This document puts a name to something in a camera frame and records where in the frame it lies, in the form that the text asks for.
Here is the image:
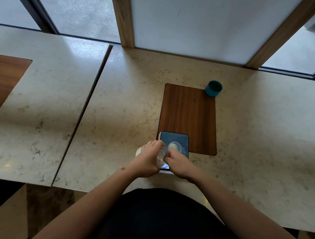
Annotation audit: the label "person's right hand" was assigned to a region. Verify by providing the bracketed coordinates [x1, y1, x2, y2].
[163, 148, 198, 183]

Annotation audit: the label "person's left hand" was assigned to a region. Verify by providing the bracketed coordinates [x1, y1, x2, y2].
[127, 140, 167, 178]

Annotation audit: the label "clear plastic lid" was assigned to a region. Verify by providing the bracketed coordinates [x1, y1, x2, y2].
[168, 141, 182, 153]

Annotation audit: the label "white plastic bottle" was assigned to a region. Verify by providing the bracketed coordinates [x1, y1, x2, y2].
[135, 146, 169, 170]

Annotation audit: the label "person's right forearm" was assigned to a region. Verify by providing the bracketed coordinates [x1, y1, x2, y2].
[188, 170, 296, 239]

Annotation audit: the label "person's left forearm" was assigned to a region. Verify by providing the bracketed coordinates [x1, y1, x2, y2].
[32, 166, 151, 239]

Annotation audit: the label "black smartphone with white case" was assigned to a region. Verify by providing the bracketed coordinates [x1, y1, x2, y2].
[158, 131, 189, 175]

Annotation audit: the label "brown wooden table inlay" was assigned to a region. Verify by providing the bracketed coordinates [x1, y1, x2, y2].
[157, 83, 217, 157]

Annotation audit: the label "person's black clothing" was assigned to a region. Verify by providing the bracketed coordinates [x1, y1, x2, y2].
[91, 188, 240, 239]

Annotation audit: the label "teal round cup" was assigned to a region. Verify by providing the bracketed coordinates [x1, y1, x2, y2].
[205, 80, 223, 97]

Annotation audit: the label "wooden window post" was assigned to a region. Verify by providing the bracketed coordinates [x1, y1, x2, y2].
[112, 0, 135, 49]
[244, 0, 315, 70]

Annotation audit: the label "black window frame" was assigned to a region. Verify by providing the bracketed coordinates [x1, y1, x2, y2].
[19, 0, 60, 35]

